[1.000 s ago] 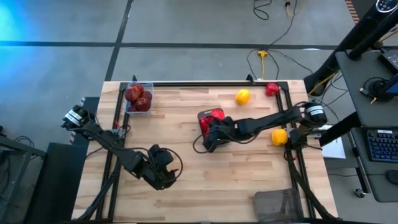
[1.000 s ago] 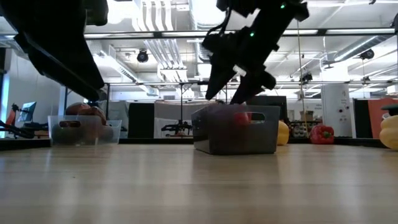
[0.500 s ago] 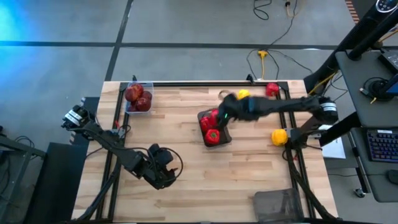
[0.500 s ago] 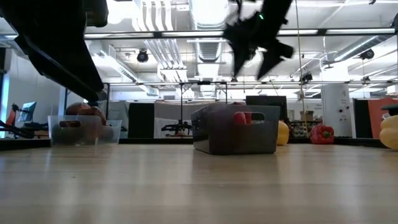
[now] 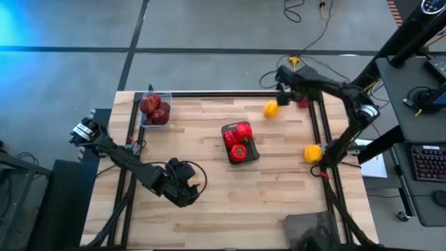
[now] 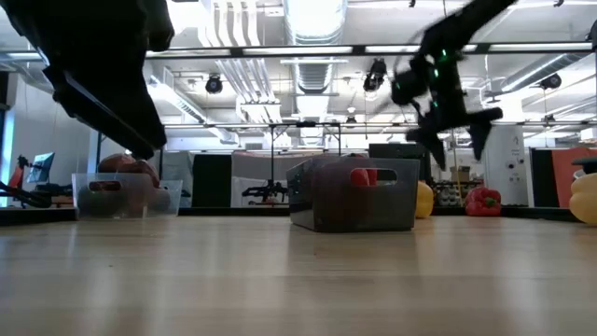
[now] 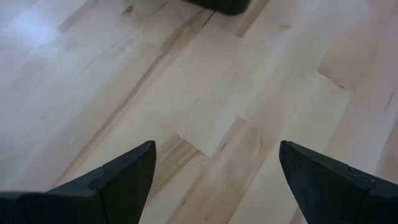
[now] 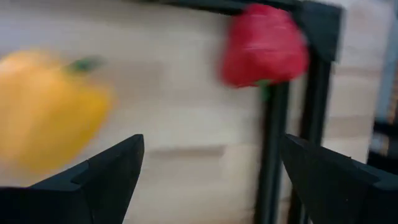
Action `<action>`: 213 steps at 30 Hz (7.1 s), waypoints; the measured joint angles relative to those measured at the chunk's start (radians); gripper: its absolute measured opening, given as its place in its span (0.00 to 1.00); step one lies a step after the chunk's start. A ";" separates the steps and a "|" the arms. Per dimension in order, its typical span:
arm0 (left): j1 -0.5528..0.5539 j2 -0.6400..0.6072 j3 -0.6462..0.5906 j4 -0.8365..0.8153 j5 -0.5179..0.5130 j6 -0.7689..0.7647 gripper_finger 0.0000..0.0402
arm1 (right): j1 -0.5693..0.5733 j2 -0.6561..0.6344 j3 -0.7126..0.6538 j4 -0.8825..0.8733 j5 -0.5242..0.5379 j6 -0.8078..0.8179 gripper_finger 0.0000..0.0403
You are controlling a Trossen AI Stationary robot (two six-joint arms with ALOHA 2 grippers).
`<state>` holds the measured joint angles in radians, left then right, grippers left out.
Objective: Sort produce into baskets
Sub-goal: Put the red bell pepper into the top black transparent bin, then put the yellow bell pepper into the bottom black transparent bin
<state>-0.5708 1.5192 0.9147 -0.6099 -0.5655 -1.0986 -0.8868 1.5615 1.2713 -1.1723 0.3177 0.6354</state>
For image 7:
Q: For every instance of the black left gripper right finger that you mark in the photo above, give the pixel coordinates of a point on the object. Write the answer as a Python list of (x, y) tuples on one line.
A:
[(335, 196)]

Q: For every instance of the grey plastic basket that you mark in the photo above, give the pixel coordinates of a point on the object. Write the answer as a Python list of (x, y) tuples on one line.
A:
[(224, 5)]

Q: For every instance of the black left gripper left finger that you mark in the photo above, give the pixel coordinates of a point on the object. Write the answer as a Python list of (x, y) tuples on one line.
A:
[(93, 199)]

